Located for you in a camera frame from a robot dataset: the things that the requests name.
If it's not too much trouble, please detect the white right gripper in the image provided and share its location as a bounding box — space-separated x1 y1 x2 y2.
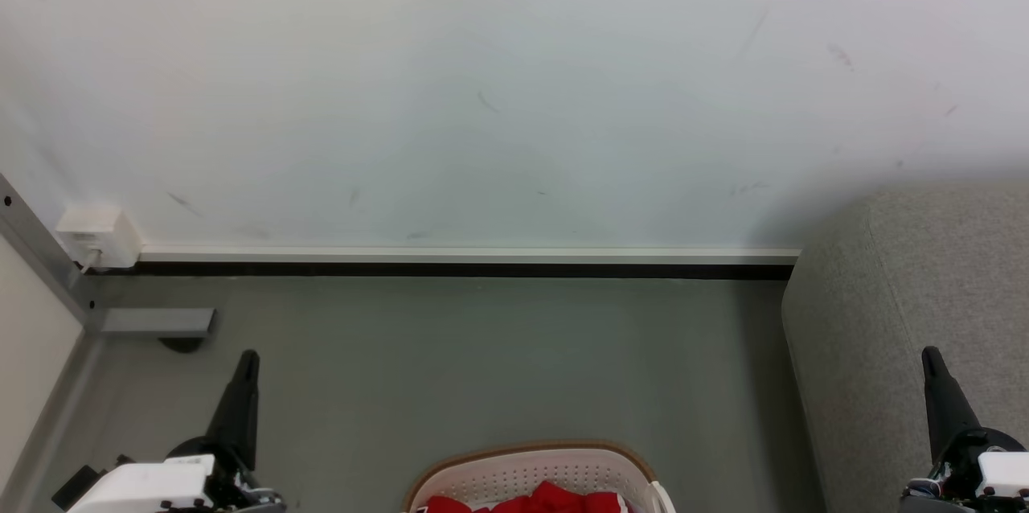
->
899 346 1029 513

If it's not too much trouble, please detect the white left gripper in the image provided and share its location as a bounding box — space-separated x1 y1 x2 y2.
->
68 349 287 513

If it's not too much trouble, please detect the red cloth garment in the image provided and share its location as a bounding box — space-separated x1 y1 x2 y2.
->
418 481 632 513

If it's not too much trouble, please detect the grey fabric sofa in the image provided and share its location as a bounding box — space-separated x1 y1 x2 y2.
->
781 182 1029 513

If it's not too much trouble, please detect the grey metal foot bar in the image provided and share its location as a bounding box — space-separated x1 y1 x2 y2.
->
98 307 216 338

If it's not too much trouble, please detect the white partition panel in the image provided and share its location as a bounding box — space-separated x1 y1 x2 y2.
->
0 236 85 490

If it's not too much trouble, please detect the white laundry basket brown rim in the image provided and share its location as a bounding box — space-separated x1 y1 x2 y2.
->
402 441 678 513

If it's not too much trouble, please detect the white wall socket box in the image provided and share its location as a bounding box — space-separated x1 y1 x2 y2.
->
55 207 144 271

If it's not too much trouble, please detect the grey metal frame post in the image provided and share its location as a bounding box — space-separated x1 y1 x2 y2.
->
0 172 101 333

